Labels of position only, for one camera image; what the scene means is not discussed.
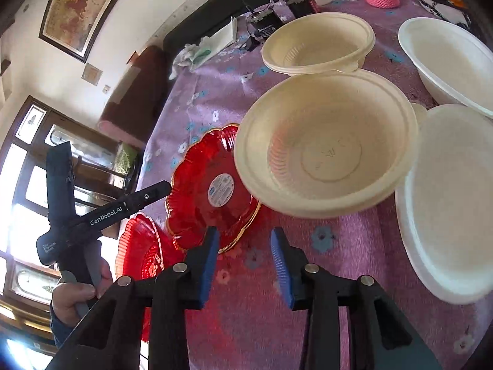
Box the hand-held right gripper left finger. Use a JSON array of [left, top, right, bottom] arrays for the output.
[[46, 227, 220, 370]]

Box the wooden glass door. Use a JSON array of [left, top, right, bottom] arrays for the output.
[[0, 96, 144, 355]]

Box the black sofa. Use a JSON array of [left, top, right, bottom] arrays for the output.
[[162, 0, 287, 62]]

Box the white tissue pack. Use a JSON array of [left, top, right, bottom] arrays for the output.
[[200, 16, 240, 64]]

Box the white foam bowl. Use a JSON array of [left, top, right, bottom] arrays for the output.
[[395, 104, 493, 305], [398, 17, 493, 119]]

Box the framed painting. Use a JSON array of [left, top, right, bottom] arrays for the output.
[[39, 0, 144, 63]]

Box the dark wooden chair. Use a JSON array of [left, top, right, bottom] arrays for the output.
[[73, 154, 139, 203]]

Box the white crumpled cloth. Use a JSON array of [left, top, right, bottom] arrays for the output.
[[169, 36, 212, 80]]

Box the brown armchair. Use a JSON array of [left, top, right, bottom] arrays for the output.
[[96, 45, 173, 151]]

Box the green cushion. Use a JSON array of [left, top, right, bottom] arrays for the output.
[[113, 142, 139, 174]]

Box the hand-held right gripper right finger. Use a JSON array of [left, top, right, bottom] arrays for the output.
[[270, 228, 443, 370]]

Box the small cream bowl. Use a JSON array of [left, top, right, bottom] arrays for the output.
[[261, 11, 376, 76]]

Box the small framed sign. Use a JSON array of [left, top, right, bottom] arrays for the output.
[[82, 63, 104, 86]]

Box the purple floral tablecloth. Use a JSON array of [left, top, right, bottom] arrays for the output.
[[135, 0, 493, 370]]

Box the person's left hand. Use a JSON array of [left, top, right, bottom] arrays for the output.
[[50, 256, 116, 330]]

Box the large cream bowl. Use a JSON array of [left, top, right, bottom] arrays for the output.
[[234, 70, 420, 220]]

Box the large red glass plate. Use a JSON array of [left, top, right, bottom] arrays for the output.
[[165, 123, 263, 255]]

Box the small red glass plate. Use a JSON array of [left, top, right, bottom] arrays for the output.
[[115, 213, 186, 343]]

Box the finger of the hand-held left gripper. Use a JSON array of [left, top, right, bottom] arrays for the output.
[[123, 180, 172, 213]]

